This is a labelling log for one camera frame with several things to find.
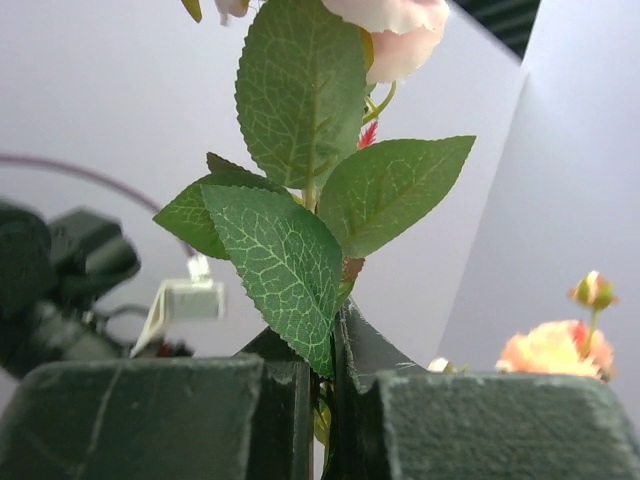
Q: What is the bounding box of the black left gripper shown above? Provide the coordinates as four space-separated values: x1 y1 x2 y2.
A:
81 303 195 358

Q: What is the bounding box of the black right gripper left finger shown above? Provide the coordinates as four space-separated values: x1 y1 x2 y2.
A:
1 330 313 479

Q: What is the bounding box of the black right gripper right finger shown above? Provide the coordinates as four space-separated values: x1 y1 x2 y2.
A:
334 302 639 480

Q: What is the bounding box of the peach flower stem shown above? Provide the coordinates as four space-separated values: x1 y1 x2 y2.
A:
495 271 617 383

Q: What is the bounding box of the pink flower stem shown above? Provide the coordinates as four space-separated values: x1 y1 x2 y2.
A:
155 1 475 479

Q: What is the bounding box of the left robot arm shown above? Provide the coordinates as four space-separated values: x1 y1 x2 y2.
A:
1 201 141 380

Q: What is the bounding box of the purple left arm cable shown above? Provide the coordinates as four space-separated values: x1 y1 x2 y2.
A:
0 153 194 259

